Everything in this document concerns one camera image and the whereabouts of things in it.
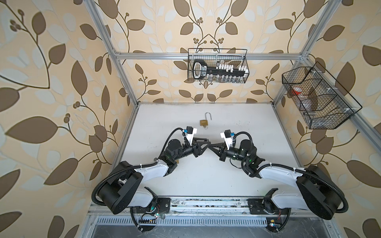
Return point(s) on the back wire basket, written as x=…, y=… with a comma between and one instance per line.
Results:
x=236, y=57

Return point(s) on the wire basket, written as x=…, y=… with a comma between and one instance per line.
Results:
x=236, y=57
x=325, y=103

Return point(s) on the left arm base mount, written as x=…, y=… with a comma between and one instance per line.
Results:
x=160, y=205

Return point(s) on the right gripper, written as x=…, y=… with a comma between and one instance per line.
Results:
x=222, y=152

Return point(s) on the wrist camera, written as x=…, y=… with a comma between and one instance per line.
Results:
x=188, y=135
x=229, y=139

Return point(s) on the black socket set holder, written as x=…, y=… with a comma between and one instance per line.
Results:
x=200, y=69

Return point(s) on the right wire basket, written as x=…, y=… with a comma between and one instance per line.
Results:
x=325, y=103

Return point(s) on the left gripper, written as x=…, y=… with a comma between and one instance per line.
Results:
x=195, y=148

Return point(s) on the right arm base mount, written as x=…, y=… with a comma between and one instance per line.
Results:
x=263, y=206

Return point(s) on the large brass padlock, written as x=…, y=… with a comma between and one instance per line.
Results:
x=204, y=122

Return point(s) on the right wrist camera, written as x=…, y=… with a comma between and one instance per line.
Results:
x=229, y=139

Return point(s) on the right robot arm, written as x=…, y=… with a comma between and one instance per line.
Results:
x=313, y=189

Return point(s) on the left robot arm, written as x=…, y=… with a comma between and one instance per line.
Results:
x=122, y=188

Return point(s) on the red capped jar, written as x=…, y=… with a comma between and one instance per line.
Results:
x=295, y=91

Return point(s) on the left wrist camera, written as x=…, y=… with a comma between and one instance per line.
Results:
x=188, y=135

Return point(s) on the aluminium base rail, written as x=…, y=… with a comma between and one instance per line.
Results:
x=213, y=206

